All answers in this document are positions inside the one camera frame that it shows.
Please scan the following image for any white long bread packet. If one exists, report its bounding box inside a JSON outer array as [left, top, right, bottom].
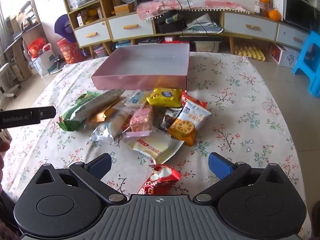
[[91, 110, 132, 142]]

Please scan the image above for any green snack packet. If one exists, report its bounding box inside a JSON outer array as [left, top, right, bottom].
[[57, 91, 101, 132]]

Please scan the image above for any white orange jam biscuit packet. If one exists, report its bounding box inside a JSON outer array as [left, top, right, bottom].
[[168, 100, 211, 146]]

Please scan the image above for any red white candy packet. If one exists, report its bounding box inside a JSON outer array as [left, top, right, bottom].
[[138, 164, 181, 196]]

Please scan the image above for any gold biscuit packet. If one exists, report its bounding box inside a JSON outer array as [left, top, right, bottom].
[[86, 98, 122, 127]]

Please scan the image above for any pink marshmallow crisp packet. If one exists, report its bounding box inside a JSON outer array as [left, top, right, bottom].
[[123, 106, 153, 138]]

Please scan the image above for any cream white wafer packet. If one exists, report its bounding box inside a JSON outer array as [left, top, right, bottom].
[[124, 131, 184, 164]]

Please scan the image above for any dark chocolate snack packet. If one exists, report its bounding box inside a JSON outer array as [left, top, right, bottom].
[[153, 107, 183, 132]]

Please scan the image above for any red snack packet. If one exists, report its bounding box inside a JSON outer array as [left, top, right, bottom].
[[180, 91, 208, 108]]

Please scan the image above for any small white blue packet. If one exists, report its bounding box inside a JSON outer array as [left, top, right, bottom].
[[124, 90, 151, 107]]

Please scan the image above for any yellow cracker packet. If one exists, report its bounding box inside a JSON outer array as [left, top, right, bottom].
[[146, 88, 182, 107]]

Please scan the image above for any silver grey wafer packet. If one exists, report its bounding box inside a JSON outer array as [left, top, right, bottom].
[[70, 89, 125, 122]]

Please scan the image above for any person's left hand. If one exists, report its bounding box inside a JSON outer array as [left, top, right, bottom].
[[0, 140, 10, 192]]

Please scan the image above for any floral tablecloth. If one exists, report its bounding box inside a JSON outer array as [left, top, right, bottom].
[[0, 51, 312, 240]]

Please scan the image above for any white shopping bag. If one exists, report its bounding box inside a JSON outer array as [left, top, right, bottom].
[[31, 43, 55, 77]]

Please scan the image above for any red festive bag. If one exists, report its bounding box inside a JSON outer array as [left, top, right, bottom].
[[57, 38, 85, 64]]

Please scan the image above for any pink cardboard box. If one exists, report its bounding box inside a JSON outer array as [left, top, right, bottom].
[[91, 43, 190, 90]]

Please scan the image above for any yellow egg tray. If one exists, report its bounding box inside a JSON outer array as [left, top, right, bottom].
[[234, 43, 266, 61]]

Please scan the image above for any white box with clock print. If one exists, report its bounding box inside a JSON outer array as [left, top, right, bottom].
[[267, 42, 300, 69]]

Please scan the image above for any wooden shelf unit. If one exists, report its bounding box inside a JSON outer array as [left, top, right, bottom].
[[63, 0, 113, 29]]

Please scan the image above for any wooden tv cabinet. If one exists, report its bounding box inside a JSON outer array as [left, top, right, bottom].
[[73, 10, 310, 49]]

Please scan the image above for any black bag on shelf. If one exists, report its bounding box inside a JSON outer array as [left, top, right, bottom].
[[155, 10, 187, 34]]

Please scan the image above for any blue plastic stool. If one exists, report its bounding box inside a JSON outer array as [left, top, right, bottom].
[[292, 31, 320, 98]]

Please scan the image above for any orange fruit lower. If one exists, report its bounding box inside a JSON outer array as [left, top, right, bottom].
[[268, 9, 282, 22]]

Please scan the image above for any pink cloth on cabinet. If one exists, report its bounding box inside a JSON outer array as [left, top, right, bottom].
[[136, 0, 249, 22]]

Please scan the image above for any microwave oven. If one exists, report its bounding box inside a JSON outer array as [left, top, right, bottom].
[[270, 0, 319, 33]]

